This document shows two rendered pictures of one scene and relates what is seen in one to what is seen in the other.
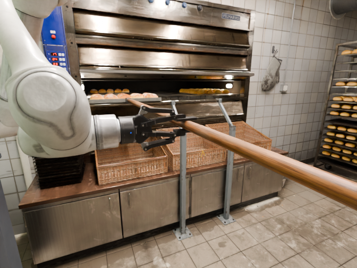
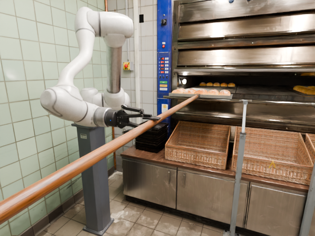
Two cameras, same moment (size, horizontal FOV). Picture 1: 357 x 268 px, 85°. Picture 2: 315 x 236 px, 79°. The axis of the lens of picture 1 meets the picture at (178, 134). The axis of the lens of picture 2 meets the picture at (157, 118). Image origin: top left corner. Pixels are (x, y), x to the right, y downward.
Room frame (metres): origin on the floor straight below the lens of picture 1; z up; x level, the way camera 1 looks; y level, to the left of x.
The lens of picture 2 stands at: (0.09, -0.59, 1.40)
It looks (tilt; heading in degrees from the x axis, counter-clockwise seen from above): 14 degrees down; 47
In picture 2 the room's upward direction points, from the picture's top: straight up
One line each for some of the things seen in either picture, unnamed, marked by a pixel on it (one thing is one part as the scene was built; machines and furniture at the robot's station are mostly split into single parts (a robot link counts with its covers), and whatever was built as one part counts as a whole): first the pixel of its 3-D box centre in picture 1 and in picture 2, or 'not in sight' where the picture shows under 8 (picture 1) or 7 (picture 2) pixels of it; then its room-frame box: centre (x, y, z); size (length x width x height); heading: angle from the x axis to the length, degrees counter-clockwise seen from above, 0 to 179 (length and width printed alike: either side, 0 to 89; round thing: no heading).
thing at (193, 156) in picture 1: (189, 144); (267, 151); (1.87, -0.11, 0.72); 0.56 x 0.49 x 0.28; 114
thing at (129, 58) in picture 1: (177, 59); (273, 55); (2.11, 0.02, 1.54); 1.79 x 0.11 x 0.19; 114
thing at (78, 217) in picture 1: (178, 186); (245, 191); (1.80, 0.00, 0.29); 2.42 x 0.56 x 0.58; 114
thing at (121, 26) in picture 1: (176, 31); (277, 24); (2.11, 0.02, 1.80); 1.79 x 0.11 x 0.19; 114
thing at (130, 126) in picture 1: (135, 128); (119, 118); (0.54, 0.12, 1.19); 0.09 x 0.07 x 0.08; 115
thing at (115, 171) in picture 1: (128, 153); (198, 141); (1.63, 0.44, 0.72); 0.56 x 0.49 x 0.28; 114
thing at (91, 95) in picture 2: not in sight; (90, 101); (0.74, 0.88, 1.17); 0.18 x 0.16 x 0.22; 153
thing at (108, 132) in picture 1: (107, 131); (105, 117); (0.51, 0.19, 1.19); 0.09 x 0.06 x 0.09; 25
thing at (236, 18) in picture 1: (175, 9); (280, 0); (2.13, 0.03, 1.99); 1.80 x 0.08 x 0.21; 114
